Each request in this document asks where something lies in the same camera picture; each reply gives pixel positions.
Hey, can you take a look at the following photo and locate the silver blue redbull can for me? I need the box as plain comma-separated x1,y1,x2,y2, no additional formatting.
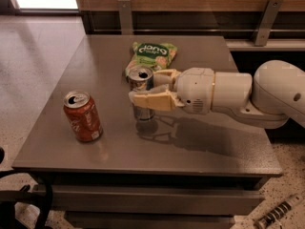
128,66,154,121

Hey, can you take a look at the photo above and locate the lower grey drawer front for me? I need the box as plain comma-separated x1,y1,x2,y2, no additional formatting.
65,212,234,229

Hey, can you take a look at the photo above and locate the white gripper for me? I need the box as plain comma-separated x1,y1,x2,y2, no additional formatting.
129,68,214,115

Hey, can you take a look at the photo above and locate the grey cabinet drawer front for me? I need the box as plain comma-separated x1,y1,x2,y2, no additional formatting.
32,183,266,216

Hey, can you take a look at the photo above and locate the green chip bag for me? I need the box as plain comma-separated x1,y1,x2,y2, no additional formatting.
125,42,177,76

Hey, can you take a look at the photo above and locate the left metal wall bracket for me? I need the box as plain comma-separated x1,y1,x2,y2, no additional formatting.
118,0,133,35

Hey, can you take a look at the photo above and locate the power strip on floor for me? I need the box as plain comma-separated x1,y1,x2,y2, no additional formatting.
254,194,304,229

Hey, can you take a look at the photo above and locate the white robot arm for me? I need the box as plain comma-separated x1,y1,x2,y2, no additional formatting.
129,60,305,129

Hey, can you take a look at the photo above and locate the metal wall bracket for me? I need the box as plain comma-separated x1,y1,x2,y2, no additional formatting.
118,0,133,35
253,0,283,47

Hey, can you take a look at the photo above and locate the red coke can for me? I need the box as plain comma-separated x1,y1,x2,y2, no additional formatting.
63,91,103,142

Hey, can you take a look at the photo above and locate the right metal wall bracket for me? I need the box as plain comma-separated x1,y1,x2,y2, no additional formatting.
253,0,283,47

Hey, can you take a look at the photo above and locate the black chair base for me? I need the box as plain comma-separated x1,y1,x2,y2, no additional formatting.
0,146,54,229

